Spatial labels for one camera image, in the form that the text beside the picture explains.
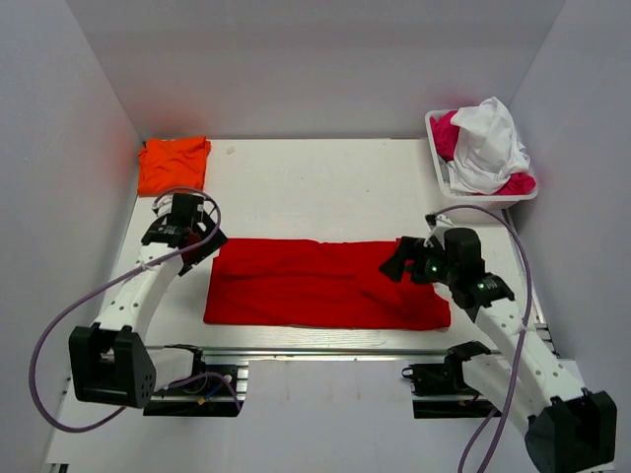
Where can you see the white plastic basket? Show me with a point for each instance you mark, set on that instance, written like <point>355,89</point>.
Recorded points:
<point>447,197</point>

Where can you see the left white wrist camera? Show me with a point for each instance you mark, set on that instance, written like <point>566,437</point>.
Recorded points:
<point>162,206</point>

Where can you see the folded orange t-shirt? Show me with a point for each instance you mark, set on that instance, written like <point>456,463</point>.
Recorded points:
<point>166,164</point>

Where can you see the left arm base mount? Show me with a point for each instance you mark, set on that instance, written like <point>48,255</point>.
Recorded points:
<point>193,384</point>

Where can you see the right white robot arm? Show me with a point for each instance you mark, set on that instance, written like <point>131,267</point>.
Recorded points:
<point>566,427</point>

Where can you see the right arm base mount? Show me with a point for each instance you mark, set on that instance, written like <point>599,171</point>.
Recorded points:
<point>439,390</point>

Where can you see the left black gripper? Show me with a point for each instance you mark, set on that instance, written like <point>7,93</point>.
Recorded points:
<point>217,240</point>

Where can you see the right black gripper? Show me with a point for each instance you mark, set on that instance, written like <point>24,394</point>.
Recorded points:
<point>393,268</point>

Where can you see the pink t-shirt in basket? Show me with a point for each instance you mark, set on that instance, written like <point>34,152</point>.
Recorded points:
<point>445,135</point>

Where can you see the white t-shirt in basket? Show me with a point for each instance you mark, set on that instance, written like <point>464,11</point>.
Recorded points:
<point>488,150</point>

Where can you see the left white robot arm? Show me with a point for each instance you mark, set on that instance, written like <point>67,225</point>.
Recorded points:
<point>110,362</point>

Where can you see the red t-shirt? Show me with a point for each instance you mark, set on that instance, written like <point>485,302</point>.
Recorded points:
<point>306,283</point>

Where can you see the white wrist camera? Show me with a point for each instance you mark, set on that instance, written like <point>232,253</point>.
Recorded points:
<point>162,206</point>
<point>438,224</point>

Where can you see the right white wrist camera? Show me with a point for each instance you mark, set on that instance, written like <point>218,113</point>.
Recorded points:
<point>438,224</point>

